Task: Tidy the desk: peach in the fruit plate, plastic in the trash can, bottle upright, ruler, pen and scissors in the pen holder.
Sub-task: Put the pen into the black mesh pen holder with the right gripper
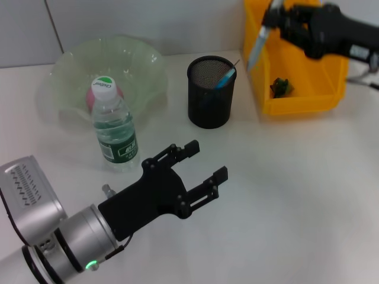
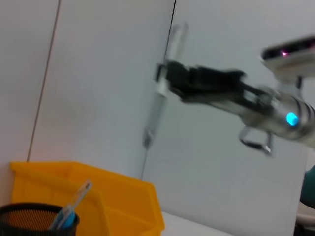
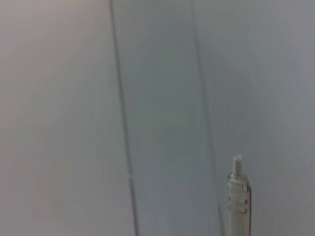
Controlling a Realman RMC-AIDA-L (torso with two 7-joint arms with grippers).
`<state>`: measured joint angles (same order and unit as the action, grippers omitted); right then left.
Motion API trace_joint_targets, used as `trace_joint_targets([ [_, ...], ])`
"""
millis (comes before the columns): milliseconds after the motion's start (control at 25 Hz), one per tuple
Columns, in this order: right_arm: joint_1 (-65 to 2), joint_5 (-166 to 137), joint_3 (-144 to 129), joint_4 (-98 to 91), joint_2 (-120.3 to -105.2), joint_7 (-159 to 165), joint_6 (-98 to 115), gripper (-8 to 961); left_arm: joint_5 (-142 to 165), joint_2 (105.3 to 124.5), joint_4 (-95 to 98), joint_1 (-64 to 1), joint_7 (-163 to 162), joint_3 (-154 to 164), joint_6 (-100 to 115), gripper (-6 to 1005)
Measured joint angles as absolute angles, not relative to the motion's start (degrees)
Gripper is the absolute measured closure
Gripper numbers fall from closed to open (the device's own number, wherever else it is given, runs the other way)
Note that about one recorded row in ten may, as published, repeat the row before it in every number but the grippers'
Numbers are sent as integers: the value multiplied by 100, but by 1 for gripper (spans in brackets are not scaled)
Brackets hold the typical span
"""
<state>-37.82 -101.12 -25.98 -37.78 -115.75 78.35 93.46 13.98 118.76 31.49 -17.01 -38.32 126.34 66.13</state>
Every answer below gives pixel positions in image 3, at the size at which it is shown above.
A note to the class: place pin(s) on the silver ballpoint pen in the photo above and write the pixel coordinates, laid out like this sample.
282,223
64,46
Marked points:
237,209

